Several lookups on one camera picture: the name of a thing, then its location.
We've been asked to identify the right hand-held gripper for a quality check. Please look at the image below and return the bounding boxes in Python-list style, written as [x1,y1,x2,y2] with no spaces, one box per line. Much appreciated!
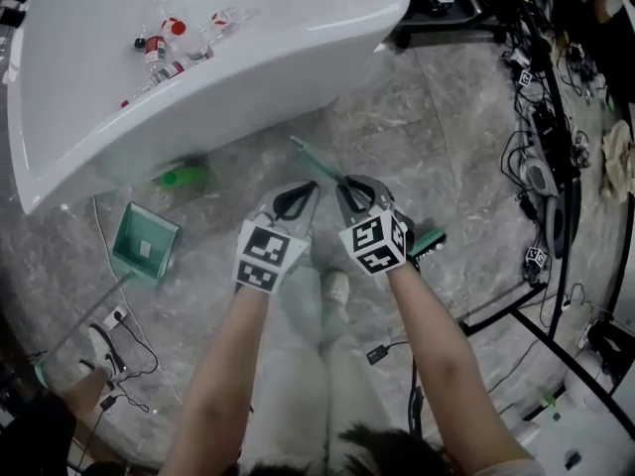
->
[335,175,417,279]

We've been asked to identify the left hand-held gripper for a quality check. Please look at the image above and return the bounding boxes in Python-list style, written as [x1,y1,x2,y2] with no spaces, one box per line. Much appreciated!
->
[231,179,323,297]

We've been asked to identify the green broom with metal handle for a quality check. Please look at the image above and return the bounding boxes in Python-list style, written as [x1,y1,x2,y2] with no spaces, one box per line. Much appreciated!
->
[290,135,448,270]

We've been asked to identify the person's right forearm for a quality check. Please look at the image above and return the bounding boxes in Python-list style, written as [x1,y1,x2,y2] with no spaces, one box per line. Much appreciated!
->
[384,260,535,476]

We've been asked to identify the person's left forearm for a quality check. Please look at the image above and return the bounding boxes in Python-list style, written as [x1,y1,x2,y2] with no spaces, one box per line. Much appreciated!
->
[171,285,272,476]

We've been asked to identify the black whiteboard stand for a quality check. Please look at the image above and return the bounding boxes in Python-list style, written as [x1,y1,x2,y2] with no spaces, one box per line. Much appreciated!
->
[458,17,635,416]

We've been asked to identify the person's right white shoe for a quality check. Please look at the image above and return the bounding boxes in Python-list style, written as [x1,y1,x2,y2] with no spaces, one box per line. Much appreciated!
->
[319,268,352,324]

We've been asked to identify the green plastic bottle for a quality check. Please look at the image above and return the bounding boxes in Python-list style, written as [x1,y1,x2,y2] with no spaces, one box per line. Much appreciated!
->
[154,165,210,193]

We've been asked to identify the person's grey trousers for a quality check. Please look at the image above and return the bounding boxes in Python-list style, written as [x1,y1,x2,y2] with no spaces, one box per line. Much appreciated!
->
[232,260,413,476]

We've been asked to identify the white bathtub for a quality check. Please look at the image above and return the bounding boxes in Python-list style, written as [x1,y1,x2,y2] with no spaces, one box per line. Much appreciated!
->
[7,0,412,216]

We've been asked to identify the pile of clear plastic bottles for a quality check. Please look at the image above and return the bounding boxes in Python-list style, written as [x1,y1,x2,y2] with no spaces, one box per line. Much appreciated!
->
[118,6,262,110]

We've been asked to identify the person's white printed t-shirt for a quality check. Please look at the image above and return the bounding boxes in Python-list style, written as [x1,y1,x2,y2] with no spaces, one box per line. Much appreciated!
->
[473,457,547,476]

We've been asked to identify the white rounded machine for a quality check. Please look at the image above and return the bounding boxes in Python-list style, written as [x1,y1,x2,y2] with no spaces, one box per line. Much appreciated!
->
[510,359,635,476]

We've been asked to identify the green long-handled dustpan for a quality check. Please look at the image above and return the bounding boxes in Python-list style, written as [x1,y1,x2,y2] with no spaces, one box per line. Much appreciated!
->
[30,200,184,391]

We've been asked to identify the tangle of black cables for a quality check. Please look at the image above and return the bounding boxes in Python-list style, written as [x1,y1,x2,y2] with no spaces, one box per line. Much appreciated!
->
[498,0,611,287]

